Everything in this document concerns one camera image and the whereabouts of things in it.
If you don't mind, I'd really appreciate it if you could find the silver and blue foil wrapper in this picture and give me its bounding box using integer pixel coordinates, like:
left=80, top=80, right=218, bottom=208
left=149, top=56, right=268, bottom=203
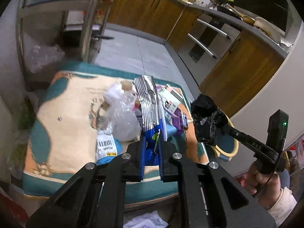
left=134, top=75, right=176, bottom=166

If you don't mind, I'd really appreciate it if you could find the purple snack wrapper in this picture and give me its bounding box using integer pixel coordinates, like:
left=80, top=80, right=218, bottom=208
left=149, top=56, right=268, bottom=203
left=164, top=108, right=189, bottom=137

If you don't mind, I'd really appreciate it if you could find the black plastic bag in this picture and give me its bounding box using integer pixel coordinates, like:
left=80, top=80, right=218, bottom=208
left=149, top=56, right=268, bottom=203
left=191, top=94, right=228, bottom=146

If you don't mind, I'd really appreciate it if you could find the white sleeve forearm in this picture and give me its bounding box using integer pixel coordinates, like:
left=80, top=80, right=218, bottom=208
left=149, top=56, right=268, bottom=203
left=267, top=187, right=297, bottom=227

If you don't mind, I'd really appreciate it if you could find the yellow and blue trash bin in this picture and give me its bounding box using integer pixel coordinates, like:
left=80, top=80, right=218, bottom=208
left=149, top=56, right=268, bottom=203
left=209, top=113, right=239, bottom=162

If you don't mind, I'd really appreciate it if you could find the right hand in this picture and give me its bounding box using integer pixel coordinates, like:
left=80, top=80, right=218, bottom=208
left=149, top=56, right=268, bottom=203
left=244, top=162, right=281, bottom=210

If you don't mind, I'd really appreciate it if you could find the white barcode label packet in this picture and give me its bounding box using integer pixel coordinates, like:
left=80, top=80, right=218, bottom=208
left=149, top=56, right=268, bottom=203
left=95, top=130, right=122, bottom=165

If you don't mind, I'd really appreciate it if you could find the black tracker with green light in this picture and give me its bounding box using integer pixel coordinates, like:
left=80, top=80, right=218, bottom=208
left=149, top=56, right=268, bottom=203
left=266, top=109, right=289, bottom=153

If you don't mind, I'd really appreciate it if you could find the white paper on floor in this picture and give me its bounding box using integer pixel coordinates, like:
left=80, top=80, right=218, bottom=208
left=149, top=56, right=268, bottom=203
left=123, top=211, right=169, bottom=228

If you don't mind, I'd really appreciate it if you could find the teal and cream printed mat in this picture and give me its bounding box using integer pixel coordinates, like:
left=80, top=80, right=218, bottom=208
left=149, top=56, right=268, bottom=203
left=22, top=61, right=209, bottom=208

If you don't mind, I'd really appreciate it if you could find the clear plastic bag on floor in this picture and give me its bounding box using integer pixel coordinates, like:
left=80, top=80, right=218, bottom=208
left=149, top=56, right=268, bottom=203
left=25, top=44, right=65, bottom=74

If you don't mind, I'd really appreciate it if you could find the metal shelf rack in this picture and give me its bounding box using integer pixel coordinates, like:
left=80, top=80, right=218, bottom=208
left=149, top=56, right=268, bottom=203
left=15, top=0, right=113, bottom=91

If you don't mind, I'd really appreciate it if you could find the steel oven with handles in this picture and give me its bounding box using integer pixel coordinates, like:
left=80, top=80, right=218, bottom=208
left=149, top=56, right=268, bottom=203
left=178, top=14, right=242, bottom=84

